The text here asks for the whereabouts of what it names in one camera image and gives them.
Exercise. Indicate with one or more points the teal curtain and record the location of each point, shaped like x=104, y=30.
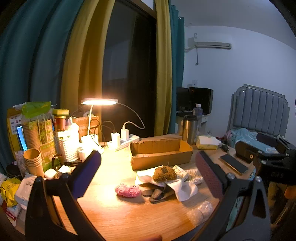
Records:
x=34, y=58
x=178, y=46

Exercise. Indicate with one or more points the stack of paper cups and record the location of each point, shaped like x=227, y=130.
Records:
x=33, y=162

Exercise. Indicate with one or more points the black car key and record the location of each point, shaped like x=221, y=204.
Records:
x=225, y=148

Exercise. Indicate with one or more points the brown plush pad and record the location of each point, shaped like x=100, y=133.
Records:
x=164, y=174

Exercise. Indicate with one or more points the white plastic basket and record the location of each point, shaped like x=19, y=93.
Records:
x=67, y=148

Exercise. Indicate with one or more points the white power strip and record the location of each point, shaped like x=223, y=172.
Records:
x=130, y=139

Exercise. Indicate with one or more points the long cardboard box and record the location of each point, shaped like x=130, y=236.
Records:
x=159, y=160

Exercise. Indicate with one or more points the yellow printed box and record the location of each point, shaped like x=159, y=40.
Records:
x=12, y=120

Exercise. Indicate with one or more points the white packet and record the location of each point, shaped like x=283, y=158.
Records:
x=25, y=192

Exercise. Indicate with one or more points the printed tissue packet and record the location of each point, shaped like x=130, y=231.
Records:
x=181, y=171

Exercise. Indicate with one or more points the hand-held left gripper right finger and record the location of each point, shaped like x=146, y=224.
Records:
x=209, y=176

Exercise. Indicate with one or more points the crumpled white tissue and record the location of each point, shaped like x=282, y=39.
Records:
x=72, y=131

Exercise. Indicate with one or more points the clear water bottle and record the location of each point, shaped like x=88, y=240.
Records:
x=197, y=110

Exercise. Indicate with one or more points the white desk lamp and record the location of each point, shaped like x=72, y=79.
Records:
x=99, y=101

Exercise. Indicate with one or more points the pink fluffy pouch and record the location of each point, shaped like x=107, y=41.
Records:
x=128, y=190

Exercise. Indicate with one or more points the bubble wrap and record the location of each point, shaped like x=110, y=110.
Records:
x=200, y=213

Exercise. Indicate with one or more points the white wall socket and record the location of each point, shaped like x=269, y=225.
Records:
x=195, y=83

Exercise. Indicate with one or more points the yellow packet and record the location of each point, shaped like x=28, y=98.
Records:
x=9, y=191

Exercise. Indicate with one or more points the lit screen device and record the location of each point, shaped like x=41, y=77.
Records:
x=21, y=138

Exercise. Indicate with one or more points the yellow curtain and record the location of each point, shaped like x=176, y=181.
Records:
x=163, y=69
x=85, y=58

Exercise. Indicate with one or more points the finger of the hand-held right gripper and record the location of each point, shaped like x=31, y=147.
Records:
x=266, y=138
x=245, y=150

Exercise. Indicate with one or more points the white towel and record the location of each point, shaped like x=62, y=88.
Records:
x=144, y=177
x=185, y=191

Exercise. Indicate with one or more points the red jar with yellow lid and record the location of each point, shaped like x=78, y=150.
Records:
x=60, y=122

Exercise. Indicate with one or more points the white air conditioner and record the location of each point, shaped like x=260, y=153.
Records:
x=212, y=44

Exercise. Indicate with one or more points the blue blanket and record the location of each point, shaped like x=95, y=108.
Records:
x=245, y=136

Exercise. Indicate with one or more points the person's right hand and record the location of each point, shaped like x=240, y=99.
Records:
x=290, y=192

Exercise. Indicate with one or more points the dark round container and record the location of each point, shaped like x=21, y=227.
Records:
x=13, y=171

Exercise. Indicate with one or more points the grey padded headboard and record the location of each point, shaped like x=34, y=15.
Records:
x=259, y=109

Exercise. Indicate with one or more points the black phone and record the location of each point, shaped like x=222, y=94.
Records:
x=233, y=163

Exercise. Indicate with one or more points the yellow tissue pack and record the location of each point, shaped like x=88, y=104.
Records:
x=205, y=144

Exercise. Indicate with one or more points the black monitor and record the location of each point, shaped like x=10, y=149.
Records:
x=182, y=98
x=201, y=99

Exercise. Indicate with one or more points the dark window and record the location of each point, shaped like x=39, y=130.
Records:
x=129, y=69

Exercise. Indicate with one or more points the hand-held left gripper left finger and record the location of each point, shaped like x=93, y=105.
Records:
x=89, y=171

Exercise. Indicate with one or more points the steel tumbler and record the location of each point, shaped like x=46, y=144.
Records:
x=190, y=131

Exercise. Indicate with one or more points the bagged paper cups sleeve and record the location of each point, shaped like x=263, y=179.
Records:
x=37, y=132

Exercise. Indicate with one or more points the small dark slipper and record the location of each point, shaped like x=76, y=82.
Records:
x=159, y=194
x=148, y=192

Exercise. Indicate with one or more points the brown cardboard box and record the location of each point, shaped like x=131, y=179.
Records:
x=83, y=125

